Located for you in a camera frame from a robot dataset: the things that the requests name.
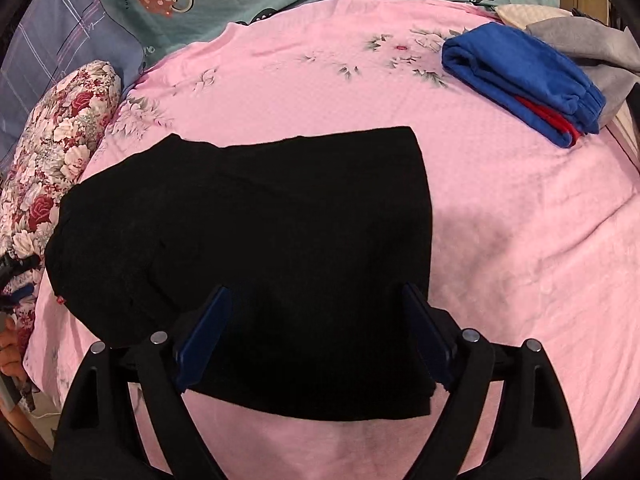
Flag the grey garment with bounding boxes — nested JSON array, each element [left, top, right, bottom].
[[525, 14, 640, 129]]

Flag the beige textured cloth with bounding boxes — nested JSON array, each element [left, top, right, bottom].
[[494, 4, 577, 32]]

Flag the folded red garment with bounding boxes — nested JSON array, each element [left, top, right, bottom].
[[515, 93, 584, 142]]

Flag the blue plaid pillow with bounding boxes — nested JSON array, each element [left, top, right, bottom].
[[0, 0, 147, 162]]

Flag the person's left hand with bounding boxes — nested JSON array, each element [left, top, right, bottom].
[[0, 314, 27, 382]]

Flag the black pants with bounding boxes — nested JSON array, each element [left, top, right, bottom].
[[44, 126, 439, 420]]

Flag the pink floral bedsheet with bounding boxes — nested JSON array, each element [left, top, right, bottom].
[[22, 0, 640, 480]]

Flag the red floral pillow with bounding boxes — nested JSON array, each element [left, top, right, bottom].
[[0, 60, 124, 333]]

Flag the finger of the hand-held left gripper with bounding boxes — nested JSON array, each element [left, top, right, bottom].
[[0, 254, 42, 312]]

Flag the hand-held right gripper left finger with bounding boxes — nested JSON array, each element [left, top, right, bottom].
[[50, 286, 232, 480]]

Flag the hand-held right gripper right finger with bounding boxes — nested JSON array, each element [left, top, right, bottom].
[[402, 282, 582, 480]]

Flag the folded blue pants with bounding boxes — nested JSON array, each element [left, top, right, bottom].
[[441, 22, 607, 150]]

